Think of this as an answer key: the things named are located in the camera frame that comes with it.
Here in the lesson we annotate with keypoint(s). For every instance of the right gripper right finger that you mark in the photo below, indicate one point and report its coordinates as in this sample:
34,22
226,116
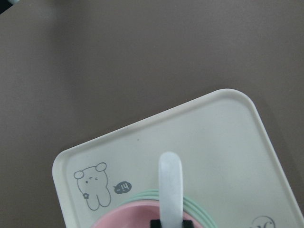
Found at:
187,224

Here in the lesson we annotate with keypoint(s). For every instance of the small pink bowl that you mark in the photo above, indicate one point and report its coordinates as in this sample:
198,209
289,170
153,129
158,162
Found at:
137,214

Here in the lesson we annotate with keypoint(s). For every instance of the white ceramic spoon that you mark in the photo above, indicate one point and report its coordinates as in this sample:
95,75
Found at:
170,190

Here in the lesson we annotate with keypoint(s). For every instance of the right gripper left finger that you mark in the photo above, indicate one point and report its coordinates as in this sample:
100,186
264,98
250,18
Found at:
155,223

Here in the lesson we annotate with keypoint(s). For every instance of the cream rabbit tray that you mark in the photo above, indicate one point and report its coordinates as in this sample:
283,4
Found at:
230,167

